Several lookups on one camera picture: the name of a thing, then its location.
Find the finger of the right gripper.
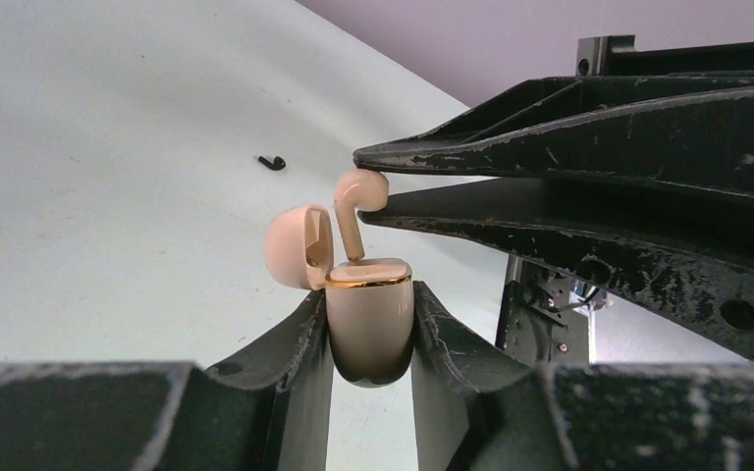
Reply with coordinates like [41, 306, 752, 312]
[360, 179, 754, 361]
[353, 75, 754, 199]

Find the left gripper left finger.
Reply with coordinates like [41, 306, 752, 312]
[0, 291, 333, 470]

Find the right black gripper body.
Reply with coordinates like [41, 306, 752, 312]
[495, 35, 754, 369]

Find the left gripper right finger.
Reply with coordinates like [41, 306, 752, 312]
[411, 282, 754, 470]

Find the pink earbud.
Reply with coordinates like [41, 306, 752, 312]
[334, 168, 390, 261]

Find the black earbud right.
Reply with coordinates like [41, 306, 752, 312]
[256, 156, 287, 172]

